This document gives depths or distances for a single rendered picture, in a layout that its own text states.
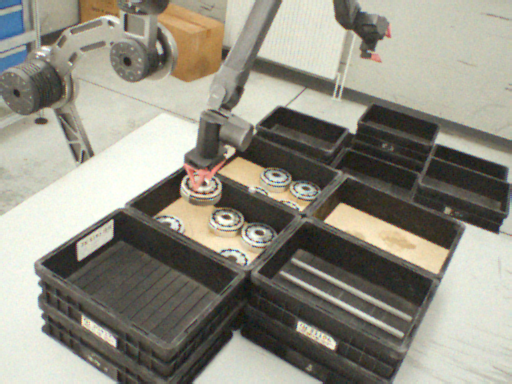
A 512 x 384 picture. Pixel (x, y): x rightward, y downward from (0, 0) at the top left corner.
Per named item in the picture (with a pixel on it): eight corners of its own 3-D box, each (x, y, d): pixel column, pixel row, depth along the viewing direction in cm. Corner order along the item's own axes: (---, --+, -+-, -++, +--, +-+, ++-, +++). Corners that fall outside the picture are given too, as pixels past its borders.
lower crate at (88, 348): (37, 332, 139) (33, 298, 132) (120, 269, 162) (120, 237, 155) (164, 419, 125) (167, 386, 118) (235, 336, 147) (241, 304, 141)
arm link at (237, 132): (227, 89, 136) (214, 82, 128) (268, 107, 133) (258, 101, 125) (207, 134, 137) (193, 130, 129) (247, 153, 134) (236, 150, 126)
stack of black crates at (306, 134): (241, 201, 294) (254, 125, 269) (265, 175, 318) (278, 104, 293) (312, 229, 283) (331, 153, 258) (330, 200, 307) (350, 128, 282)
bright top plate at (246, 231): (235, 238, 156) (235, 236, 156) (250, 219, 164) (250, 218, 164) (268, 251, 153) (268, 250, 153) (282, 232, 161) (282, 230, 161)
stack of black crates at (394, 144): (337, 192, 315) (356, 121, 290) (352, 169, 338) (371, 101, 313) (405, 218, 303) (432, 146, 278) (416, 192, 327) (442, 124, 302)
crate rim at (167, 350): (30, 271, 128) (29, 264, 126) (120, 212, 150) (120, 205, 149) (169, 360, 113) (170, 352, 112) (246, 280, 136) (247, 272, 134)
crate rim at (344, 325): (246, 280, 136) (248, 272, 134) (302, 222, 158) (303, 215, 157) (401, 362, 121) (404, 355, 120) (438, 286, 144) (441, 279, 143)
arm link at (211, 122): (209, 102, 133) (196, 111, 129) (234, 114, 131) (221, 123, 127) (205, 127, 137) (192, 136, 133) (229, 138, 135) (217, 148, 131)
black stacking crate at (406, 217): (296, 248, 164) (304, 217, 157) (337, 203, 186) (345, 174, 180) (426, 311, 149) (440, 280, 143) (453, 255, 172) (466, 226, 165)
